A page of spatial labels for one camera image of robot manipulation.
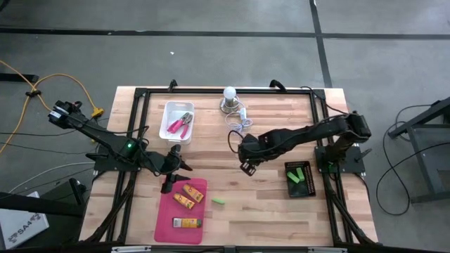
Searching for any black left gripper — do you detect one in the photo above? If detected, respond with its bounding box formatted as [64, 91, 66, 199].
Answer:
[154, 144, 193, 194]

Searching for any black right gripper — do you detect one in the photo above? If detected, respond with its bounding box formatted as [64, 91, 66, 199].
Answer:
[238, 135, 270, 177]

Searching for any pink plastic tray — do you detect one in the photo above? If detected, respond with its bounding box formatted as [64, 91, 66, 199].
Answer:
[153, 177, 209, 245]

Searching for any black mesh basket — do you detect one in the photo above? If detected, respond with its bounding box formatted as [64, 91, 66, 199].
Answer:
[283, 160, 316, 198]

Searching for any white plastic bin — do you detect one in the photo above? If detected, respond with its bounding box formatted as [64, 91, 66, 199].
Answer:
[158, 100, 195, 145]

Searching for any metal lamp base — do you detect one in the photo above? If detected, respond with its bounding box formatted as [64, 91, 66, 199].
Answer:
[219, 96, 240, 115]

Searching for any black stand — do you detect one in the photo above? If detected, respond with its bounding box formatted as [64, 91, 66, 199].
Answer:
[0, 177, 88, 217]

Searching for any white printed box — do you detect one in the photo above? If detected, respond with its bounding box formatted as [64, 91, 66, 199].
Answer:
[0, 191, 50, 250]

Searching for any black floor bar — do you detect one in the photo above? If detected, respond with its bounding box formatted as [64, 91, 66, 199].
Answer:
[0, 72, 39, 84]

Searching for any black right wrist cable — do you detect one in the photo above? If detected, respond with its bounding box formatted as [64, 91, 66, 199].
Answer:
[227, 129, 248, 155]

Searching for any white lamp cable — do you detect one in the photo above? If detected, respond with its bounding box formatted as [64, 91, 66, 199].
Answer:
[224, 98, 254, 136]

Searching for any black aluminium table frame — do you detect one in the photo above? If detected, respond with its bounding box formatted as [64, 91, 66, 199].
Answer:
[82, 86, 375, 247]

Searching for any silver bracket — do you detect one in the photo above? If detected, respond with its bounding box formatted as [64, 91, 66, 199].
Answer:
[110, 245, 152, 253]
[307, 246, 347, 253]

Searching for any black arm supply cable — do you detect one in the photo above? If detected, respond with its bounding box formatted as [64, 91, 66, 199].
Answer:
[300, 85, 351, 116]

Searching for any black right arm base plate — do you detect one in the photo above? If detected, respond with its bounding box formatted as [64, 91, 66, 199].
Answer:
[314, 145, 366, 174]

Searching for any grey floor cable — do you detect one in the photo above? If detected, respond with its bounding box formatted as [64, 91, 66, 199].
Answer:
[7, 161, 96, 194]

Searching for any black looped floor cable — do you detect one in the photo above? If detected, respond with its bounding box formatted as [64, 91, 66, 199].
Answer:
[375, 140, 450, 216]

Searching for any yellow floor cable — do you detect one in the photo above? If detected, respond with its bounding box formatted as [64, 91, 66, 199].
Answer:
[0, 59, 105, 155]

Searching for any dark metal table frame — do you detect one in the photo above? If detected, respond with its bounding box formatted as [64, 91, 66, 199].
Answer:
[388, 96, 450, 205]

